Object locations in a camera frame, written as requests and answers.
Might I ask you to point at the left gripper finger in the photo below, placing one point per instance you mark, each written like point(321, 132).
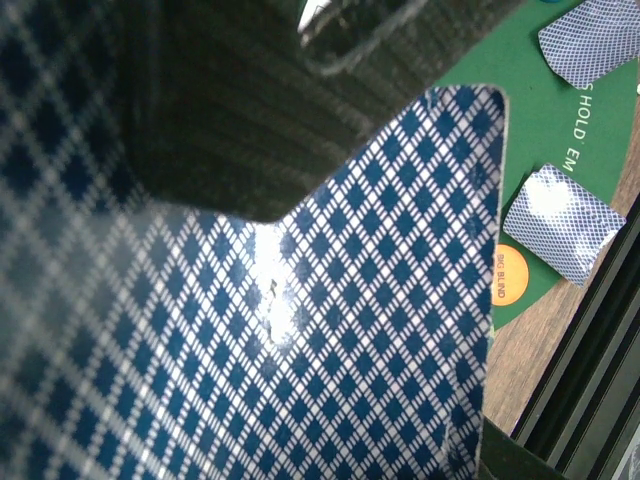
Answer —
point(502, 458)

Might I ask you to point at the carbon finger of the right gripper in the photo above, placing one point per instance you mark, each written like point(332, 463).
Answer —
point(232, 106)

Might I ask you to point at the orange big blind button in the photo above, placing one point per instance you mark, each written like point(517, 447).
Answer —
point(511, 276)

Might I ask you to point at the dealt cards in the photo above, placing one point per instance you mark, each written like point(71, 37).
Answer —
point(591, 40)
point(562, 223)

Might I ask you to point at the blue playing card deck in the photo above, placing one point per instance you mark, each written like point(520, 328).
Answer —
point(145, 341)

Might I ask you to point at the round green poker mat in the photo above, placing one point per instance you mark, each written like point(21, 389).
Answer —
point(584, 133)

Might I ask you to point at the black aluminium frame rail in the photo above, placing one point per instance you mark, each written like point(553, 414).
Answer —
point(583, 417)

